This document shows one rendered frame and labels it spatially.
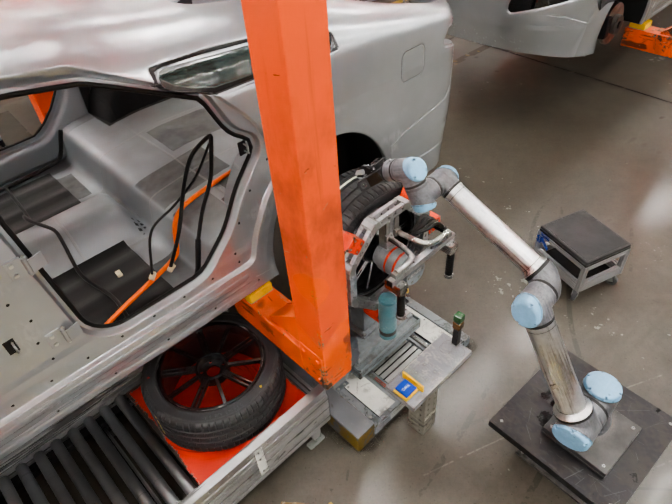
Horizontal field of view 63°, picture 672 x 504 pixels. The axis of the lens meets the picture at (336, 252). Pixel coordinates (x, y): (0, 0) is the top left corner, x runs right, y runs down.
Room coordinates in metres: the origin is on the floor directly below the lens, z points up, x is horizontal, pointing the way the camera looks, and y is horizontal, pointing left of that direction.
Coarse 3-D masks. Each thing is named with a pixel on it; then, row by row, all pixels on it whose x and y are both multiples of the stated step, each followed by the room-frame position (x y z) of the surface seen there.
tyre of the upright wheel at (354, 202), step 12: (384, 180) 2.01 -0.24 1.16; (348, 192) 1.93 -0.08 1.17; (360, 192) 1.91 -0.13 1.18; (372, 192) 1.90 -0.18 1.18; (384, 192) 1.92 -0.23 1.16; (396, 192) 1.97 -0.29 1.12; (348, 204) 1.86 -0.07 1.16; (360, 204) 1.84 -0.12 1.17; (372, 204) 1.87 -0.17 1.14; (348, 216) 1.81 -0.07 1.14; (360, 216) 1.82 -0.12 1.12; (348, 228) 1.77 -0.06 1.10
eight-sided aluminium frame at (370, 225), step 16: (384, 208) 1.86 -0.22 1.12; (400, 208) 1.87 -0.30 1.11; (368, 224) 1.77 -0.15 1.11; (384, 224) 1.80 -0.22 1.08; (368, 240) 1.73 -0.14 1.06; (352, 256) 1.73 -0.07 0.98; (352, 272) 1.66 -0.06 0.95; (352, 288) 1.66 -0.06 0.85; (384, 288) 1.86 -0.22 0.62; (352, 304) 1.65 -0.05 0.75; (368, 304) 1.72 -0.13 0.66
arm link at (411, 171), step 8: (400, 160) 1.73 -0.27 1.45; (408, 160) 1.69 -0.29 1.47; (416, 160) 1.69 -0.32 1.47; (392, 168) 1.73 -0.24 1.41; (400, 168) 1.69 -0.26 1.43; (408, 168) 1.66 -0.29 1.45; (416, 168) 1.67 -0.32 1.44; (424, 168) 1.69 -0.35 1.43; (392, 176) 1.72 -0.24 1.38; (400, 176) 1.69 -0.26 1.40; (408, 176) 1.66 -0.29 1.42; (416, 176) 1.65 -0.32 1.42; (424, 176) 1.67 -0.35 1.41; (408, 184) 1.66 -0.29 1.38; (416, 184) 1.65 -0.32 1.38
